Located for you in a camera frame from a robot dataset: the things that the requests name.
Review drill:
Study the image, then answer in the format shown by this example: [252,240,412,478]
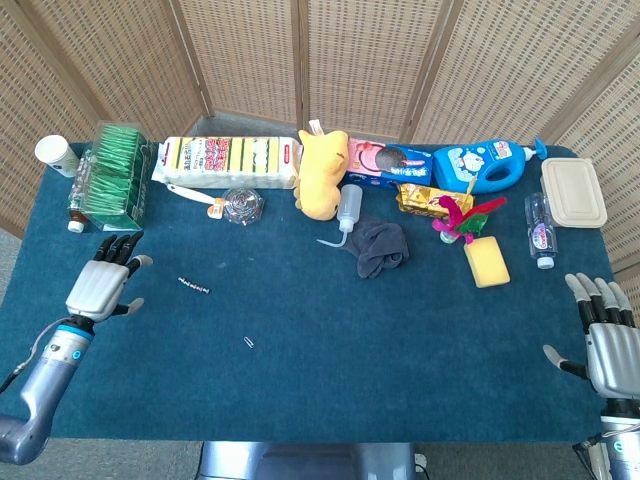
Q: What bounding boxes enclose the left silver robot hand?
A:
[64,230,154,324]

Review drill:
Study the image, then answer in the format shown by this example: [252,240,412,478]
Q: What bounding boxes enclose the blue detergent bottle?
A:
[432,137,550,195]

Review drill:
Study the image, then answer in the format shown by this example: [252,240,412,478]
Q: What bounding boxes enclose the beige lidded lunch box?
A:
[539,157,609,230]

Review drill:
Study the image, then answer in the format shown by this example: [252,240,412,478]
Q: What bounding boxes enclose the brown drink bottle white cap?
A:
[67,149,97,234]

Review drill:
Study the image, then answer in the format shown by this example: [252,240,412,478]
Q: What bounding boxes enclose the dark grey cloth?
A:
[345,215,410,280]

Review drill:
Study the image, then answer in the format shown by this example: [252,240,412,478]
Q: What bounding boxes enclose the blue pink cookie box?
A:
[344,137,436,190]

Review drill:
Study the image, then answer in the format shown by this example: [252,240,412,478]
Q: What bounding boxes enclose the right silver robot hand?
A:
[543,272,640,400]

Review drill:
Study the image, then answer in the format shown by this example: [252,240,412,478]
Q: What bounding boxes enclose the woven wooden folding screen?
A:
[0,0,640,274]

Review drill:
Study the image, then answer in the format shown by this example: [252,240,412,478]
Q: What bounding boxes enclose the shiny silver metal rod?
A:
[177,276,212,295]

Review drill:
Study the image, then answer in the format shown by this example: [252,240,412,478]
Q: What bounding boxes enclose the gold snack package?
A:
[395,182,475,220]

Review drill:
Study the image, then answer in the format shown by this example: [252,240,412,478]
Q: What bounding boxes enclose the blue table mat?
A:
[0,142,624,444]

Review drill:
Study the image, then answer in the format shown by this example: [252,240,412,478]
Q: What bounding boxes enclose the clear plastic wash bottle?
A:
[316,183,363,249]

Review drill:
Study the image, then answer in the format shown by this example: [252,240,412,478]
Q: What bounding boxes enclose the yellow sponge block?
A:
[463,235,512,289]

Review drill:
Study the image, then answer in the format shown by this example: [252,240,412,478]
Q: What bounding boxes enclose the clear water bottle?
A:
[523,192,558,270]

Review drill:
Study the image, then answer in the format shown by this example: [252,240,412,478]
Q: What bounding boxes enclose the steel wool scrubber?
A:
[221,187,265,226]

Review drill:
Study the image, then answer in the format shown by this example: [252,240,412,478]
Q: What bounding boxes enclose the white paper cup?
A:
[34,134,81,179]

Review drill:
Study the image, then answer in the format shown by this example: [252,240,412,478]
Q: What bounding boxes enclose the yellow plush toy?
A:
[293,119,350,221]

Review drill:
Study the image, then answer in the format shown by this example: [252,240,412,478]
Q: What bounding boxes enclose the colourful feather shuttlecock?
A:
[432,174,509,246]

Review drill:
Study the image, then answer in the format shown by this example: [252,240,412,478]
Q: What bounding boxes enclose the packaged yellow sponge multipack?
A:
[151,136,304,191]

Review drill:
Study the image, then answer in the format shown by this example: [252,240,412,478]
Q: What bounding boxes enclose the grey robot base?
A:
[199,441,416,480]

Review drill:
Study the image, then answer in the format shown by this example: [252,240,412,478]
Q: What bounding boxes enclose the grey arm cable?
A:
[0,319,71,396]

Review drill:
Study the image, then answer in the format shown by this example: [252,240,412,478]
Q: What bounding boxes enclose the green tea bag box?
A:
[79,122,154,232]

